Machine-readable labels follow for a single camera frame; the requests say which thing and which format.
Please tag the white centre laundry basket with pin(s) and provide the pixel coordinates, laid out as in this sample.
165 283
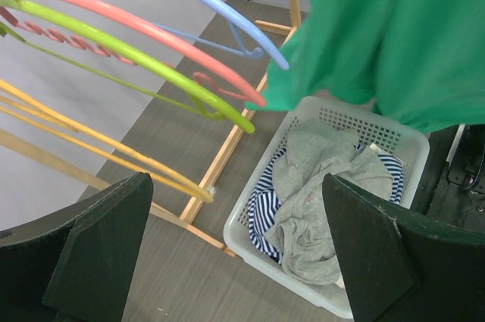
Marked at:
409 145

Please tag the lime green hanger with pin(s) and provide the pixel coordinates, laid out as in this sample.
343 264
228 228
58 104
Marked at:
207 104

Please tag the green tank top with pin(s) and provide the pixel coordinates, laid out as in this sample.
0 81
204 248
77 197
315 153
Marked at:
420 62

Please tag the coral pink hanger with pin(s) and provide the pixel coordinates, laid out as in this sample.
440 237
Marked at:
246 91

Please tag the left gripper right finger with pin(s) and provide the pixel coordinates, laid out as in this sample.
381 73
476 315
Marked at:
399 265

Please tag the grey tank top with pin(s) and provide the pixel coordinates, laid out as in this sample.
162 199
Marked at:
301 232

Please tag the wooden clothes rack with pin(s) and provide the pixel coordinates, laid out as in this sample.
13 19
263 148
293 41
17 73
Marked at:
31 151

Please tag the striped blue white tank top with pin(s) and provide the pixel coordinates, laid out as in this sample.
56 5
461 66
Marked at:
264 203

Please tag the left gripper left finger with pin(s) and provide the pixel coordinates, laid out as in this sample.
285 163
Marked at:
77 263

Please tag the light blue hanger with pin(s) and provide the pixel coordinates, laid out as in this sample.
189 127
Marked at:
237 23

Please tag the yellow plastic hanger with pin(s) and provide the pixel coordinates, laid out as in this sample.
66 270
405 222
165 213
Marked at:
18 104

